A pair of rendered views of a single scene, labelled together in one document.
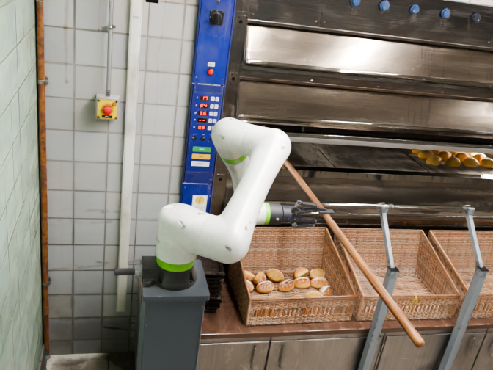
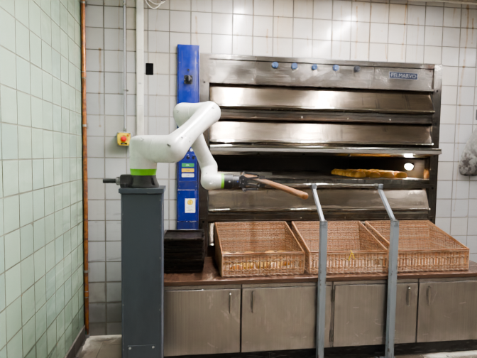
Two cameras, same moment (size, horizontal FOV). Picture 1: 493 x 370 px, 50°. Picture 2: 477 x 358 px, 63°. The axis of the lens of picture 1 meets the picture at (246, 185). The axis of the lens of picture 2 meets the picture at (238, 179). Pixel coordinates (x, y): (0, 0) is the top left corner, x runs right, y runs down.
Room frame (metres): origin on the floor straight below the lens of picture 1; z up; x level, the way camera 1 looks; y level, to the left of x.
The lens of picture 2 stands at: (-0.36, -0.54, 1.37)
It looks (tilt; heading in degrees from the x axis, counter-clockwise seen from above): 4 degrees down; 8
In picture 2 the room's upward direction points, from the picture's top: 1 degrees clockwise
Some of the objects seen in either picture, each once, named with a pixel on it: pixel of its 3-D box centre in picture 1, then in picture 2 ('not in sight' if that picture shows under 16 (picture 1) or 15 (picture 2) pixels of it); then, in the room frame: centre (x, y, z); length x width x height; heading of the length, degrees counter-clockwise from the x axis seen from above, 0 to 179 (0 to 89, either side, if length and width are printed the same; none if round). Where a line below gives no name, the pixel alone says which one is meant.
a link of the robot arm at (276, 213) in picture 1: (274, 213); (228, 181); (2.00, -0.13, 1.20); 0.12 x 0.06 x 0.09; 16
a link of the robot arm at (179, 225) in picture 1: (181, 236); (145, 155); (1.42, 0.17, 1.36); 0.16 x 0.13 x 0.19; 74
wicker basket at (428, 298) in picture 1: (392, 271); (336, 244); (2.48, -0.85, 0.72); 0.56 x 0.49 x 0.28; 105
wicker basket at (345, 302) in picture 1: (289, 271); (256, 246); (2.32, -0.28, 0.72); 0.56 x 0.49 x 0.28; 107
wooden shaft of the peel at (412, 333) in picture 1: (321, 210); (263, 180); (2.10, -0.34, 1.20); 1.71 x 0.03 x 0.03; 16
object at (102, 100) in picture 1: (107, 107); (124, 138); (2.28, 0.67, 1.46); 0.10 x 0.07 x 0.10; 106
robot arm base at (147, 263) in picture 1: (157, 269); (131, 180); (1.41, 0.24, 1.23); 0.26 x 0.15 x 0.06; 106
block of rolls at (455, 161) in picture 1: (439, 145); (367, 172); (3.31, -1.20, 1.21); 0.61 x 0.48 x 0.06; 16
